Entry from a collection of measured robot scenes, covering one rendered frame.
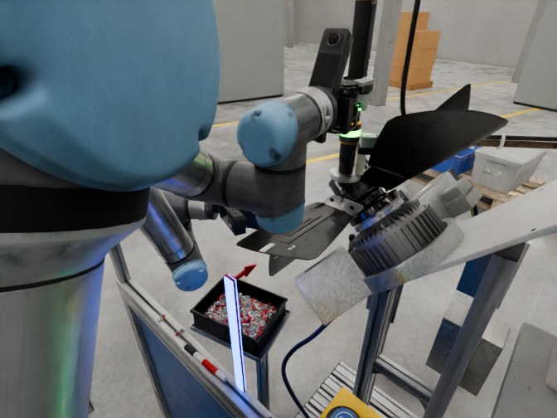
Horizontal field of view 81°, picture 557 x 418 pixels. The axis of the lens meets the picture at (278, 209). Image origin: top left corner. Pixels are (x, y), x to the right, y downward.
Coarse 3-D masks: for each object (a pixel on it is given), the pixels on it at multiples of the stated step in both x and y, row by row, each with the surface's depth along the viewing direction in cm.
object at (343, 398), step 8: (344, 392) 51; (336, 400) 50; (344, 400) 50; (352, 400) 50; (360, 400) 50; (328, 408) 49; (336, 408) 48; (344, 408) 48; (352, 408) 49; (360, 408) 49; (368, 408) 49; (320, 416) 48; (328, 416) 47; (360, 416) 48; (368, 416) 48; (376, 416) 48
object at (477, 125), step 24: (408, 120) 53; (432, 120) 54; (456, 120) 54; (480, 120) 54; (504, 120) 55; (384, 144) 62; (408, 144) 62; (432, 144) 61; (456, 144) 61; (384, 168) 72; (408, 168) 70
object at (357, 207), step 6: (336, 198) 81; (330, 204) 78; (336, 204) 78; (348, 204) 78; (354, 204) 78; (360, 204) 78; (342, 210) 76; (348, 210) 76; (354, 210) 76; (360, 210) 76
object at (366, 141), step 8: (368, 136) 68; (360, 144) 70; (368, 144) 68; (360, 152) 69; (368, 152) 69; (360, 160) 70; (336, 168) 75; (360, 168) 71; (336, 176) 72; (344, 176) 71; (352, 176) 71; (360, 176) 72
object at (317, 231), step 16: (304, 208) 77; (320, 208) 76; (336, 208) 75; (304, 224) 69; (320, 224) 69; (336, 224) 69; (240, 240) 73; (256, 240) 68; (272, 240) 66; (288, 240) 64; (304, 240) 63; (320, 240) 63; (288, 256) 58; (304, 256) 57
